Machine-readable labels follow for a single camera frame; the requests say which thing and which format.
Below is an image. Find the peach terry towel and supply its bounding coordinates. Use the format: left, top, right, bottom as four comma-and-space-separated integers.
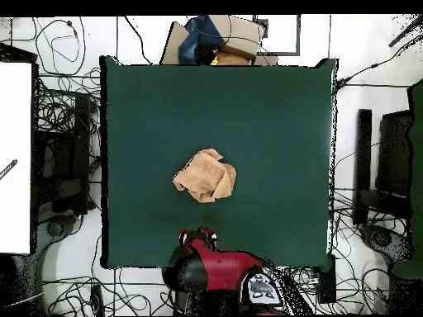
171, 147, 238, 204

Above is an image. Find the orange and yellow item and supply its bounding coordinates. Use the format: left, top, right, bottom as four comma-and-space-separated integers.
209, 50, 253, 66

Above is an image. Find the dark green table cloth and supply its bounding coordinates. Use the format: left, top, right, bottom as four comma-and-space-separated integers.
99, 55, 338, 270

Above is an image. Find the black equipment rack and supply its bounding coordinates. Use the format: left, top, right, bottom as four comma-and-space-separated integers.
31, 92, 98, 215

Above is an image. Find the blue cloth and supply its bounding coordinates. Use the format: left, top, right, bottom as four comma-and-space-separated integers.
178, 15, 226, 65

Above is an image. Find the brown cardboard box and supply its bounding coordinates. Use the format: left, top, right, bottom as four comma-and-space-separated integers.
159, 14, 278, 66

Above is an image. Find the white board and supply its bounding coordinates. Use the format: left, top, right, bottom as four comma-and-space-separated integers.
0, 61, 33, 255

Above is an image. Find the black rectangular frame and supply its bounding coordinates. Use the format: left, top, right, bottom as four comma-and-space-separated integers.
252, 14, 302, 58

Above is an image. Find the black looped cable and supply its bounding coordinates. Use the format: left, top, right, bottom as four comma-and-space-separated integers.
33, 17, 88, 78

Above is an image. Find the black cable with plug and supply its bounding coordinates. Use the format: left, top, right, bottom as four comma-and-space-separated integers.
335, 32, 423, 91

